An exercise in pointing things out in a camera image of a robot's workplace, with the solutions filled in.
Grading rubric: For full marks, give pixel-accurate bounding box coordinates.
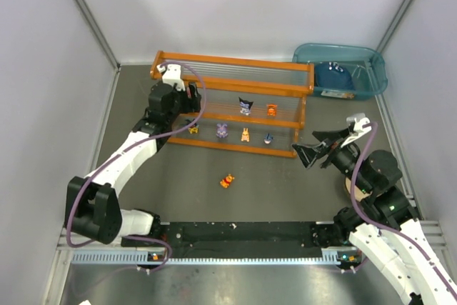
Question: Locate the orange striped tiger toy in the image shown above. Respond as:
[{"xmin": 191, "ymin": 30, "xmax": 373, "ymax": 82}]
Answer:
[{"xmin": 267, "ymin": 104, "xmax": 278, "ymax": 117}]

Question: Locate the grey slotted cable duct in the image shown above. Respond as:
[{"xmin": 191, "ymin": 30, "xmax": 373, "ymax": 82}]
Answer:
[{"xmin": 71, "ymin": 249, "xmax": 341, "ymax": 266}]

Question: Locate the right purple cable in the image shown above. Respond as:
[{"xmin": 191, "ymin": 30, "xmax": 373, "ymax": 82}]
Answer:
[{"xmin": 351, "ymin": 121, "xmax": 457, "ymax": 291}]

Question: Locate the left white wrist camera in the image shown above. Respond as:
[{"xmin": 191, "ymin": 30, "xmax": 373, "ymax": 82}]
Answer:
[{"xmin": 156, "ymin": 64, "xmax": 186, "ymax": 91}]

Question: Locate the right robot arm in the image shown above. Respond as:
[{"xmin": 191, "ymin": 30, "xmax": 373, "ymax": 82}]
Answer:
[{"xmin": 292, "ymin": 122, "xmax": 456, "ymax": 304}]

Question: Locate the yellow bear toy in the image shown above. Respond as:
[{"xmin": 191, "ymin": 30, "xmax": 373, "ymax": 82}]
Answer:
[{"xmin": 220, "ymin": 174, "xmax": 235, "ymax": 189}]

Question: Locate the purple bunny toy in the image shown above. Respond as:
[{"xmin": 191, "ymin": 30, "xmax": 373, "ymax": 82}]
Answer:
[{"xmin": 216, "ymin": 123, "xmax": 229, "ymax": 139}]

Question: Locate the blue donkey toy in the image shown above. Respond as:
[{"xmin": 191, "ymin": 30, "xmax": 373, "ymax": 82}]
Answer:
[{"xmin": 263, "ymin": 133, "xmax": 273, "ymax": 144}]

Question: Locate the black and yellow toy figure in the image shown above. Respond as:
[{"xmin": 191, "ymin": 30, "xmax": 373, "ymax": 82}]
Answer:
[{"xmin": 186, "ymin": 119, "xmax": 199, "ymax": 134}]

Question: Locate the orange rabbit toy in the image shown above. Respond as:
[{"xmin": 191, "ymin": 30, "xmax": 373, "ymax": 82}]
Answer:
[{"xmin": 241, "ymin": 128, "xmax": 250, "ymax": 142}]

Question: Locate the dark blue cap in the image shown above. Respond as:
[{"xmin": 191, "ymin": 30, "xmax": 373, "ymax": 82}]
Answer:
[{"xmin": 314, "ymin": 61, "xmax": 355, "ymax": 90}]

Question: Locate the black white Kuromi toy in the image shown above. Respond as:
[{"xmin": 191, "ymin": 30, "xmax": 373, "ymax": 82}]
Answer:
[{"xmin": 238, "ymin": 97, "xmax": 253, "ymax": 116}]

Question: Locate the orange wooden shelf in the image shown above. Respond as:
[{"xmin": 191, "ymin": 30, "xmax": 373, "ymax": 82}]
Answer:
[{"xmin": 150, "ymin": 51, "xmax": 314, "ymax": 159}]

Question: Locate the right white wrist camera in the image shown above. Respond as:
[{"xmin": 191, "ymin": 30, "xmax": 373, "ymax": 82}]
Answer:
[{"xmin": 340, "ymin": 113, "xmax": 371, "ymax": 148}]

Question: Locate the tan tape roll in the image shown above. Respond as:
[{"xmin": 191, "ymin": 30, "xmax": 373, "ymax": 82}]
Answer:
[{"xmin": 341, "ymin": 176, "xmax": 368, "ymax": 201}]

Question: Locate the teal plastic bin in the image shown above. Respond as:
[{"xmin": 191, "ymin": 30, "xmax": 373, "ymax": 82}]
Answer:
[{"xmin": 292, "ymin": 43, "xmax": 388, "ymax": 101}]

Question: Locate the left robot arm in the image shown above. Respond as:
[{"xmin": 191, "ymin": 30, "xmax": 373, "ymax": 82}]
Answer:
[{"xmin": 64, "ymin": 81, "xmax": 203, "ymax": 246}]

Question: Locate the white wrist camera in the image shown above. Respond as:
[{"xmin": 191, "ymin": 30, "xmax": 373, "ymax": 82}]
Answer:
[
  {"xmin": 340, "ymin": 113, "xmax": 371, "ymax": 148},
  {"xmin": 156, "ymin": 64, "xmax": 186, "ymax": 91}
]

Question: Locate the aluminium frame rail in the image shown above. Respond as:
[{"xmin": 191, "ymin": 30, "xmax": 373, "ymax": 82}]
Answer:
[{"xmin": 420, "ymin": 220, "xmax": 446, "ymax": 249}]

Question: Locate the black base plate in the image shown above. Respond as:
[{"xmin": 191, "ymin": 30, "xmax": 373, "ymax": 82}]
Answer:
[{"xmin": 149, "ymin": 221, "xmax": 349, "ymax": 258}]

